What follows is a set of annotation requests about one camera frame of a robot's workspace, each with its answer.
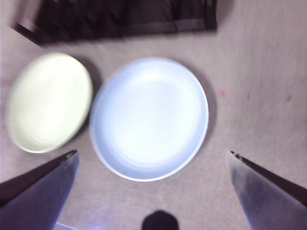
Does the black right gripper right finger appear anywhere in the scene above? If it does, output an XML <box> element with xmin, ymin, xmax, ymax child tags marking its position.
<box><xmin>227</xmin><ymin>150</ymin><xmax>307</xmax><ymax>230</ymax></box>

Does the black plate rack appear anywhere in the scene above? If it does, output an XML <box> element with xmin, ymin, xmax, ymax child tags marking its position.
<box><xmin>14</xmin><ymin>0</ymin><xmax>218</xmax><ymax>46</ymax></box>

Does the green round plate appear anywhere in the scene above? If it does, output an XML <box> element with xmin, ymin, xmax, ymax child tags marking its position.
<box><xmin>7</xmin><ymin>52</ymin><xmax>94</xmax><ymax>154</ymax></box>

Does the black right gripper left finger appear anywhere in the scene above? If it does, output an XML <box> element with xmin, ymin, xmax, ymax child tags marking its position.
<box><xmin>0</xmin><ymin>149</ymin><xmax>79</xmax><ymax>230</ymax></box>

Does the black round camera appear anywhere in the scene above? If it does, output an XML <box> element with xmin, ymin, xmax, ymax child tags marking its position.
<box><xmin>141</xmin><ymin>210</ymin><xmax>179</xmax><ymax>230</ymax></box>

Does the blue round plate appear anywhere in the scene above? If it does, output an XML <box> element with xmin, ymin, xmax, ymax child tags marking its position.
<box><xmin>89</xmin><ymin>57</ymin><xmax>210</xmax><ymax>182</ymax></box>

